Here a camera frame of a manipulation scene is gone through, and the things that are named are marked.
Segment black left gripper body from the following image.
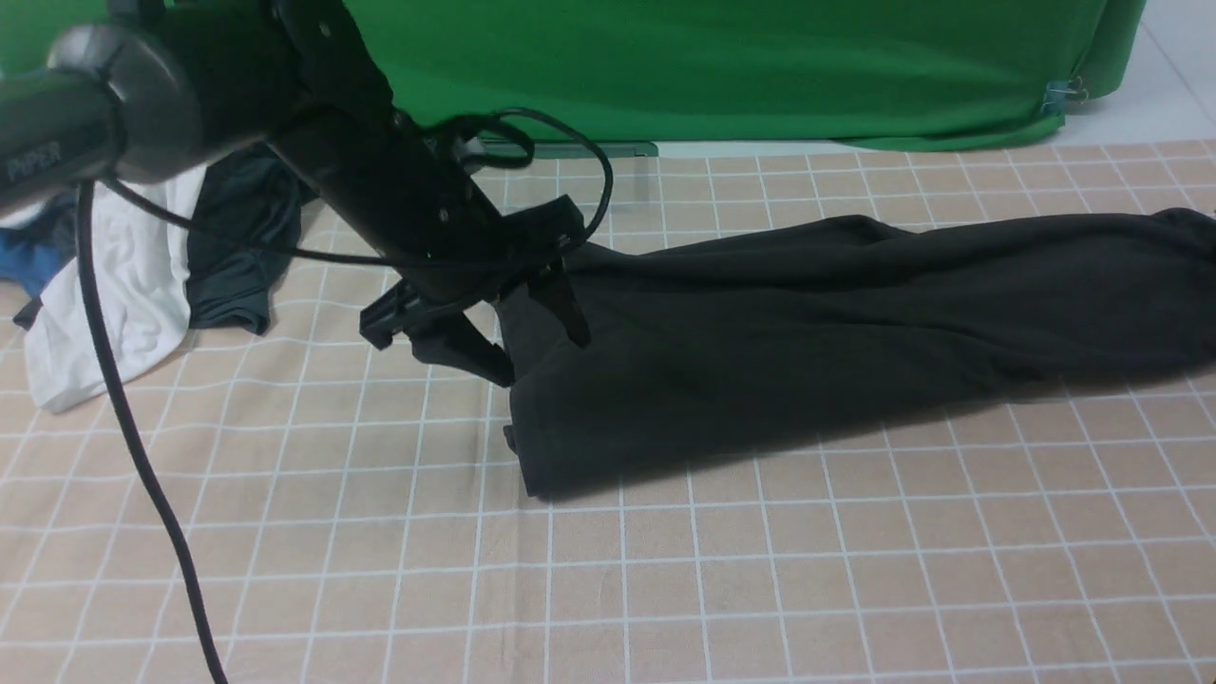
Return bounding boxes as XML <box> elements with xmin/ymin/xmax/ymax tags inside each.
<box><xmin>359</xmin><ymin>196</ymin><xmax>589</xmax><ymax>351</ymax></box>

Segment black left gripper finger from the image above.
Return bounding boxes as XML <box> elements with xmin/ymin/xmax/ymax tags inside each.
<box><xmin>528</xmin><ymin>264</ymin><xmax>592</xmax><ymax>348</ymax></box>
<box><xmin>409</xmin><ymin>312</ymin><xmax>516</xmax><ymax>387</ymax></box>

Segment black camera cable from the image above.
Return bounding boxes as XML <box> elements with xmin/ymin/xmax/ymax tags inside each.
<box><xmin>74</xmin><ymin>106</ymin><xmax>615</xmax><ymax>684</ymax></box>

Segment white crumpled shirt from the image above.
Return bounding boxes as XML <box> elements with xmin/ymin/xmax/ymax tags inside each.
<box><xmin>26</xmin><ymin>186</ymin><xmax>190</xmax><ymax>414</ymax></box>

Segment dark gray long-sleeve top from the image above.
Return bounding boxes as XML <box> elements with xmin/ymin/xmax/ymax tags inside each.
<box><xmin>499</xmin><ymin>208</ymin><xmax>1215</xmax><ymax>499</ymax></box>

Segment blue binder clip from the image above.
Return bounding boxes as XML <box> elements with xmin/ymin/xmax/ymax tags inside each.
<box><xmin>1038</xmin><ymin>75</ymin><xmax>1090</xmax><ymax>117</ymax></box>

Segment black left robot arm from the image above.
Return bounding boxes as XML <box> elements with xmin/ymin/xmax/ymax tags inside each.
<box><xmin>1</xmin><ymin>1</ymin><xmax>613</xmax><ymax>387</ymax></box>

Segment blue crumpled garment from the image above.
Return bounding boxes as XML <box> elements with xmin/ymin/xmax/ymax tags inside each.
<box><xmin>1</xmin><ymin>192</ymin><xmax>77</xmax><ymax>299</ymax></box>

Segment beige grid-pattern tablecloth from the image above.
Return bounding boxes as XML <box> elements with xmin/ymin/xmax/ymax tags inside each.
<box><xmin>1</xmin><ymin>140</ymin><xmax>1214</xmax><ymax>683</ymax></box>

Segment dark teal crumpled shirt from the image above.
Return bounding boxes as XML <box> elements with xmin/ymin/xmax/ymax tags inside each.
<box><xmin>185</xmin><ymin>144</ymin><xmax>315</xmax><ymax>336</ymax></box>

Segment green metal bar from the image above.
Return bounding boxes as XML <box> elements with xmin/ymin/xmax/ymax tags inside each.
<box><xmin>482</xmin><ymin>140</ymin><xmax>659</xmax><ymax>161</ymax></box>

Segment green backdrop cloth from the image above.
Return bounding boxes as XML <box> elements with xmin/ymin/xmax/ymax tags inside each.
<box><xmin>0</xmin><ymin>0</ymin><xmax>1149</xmax><ymax>155</ymax></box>

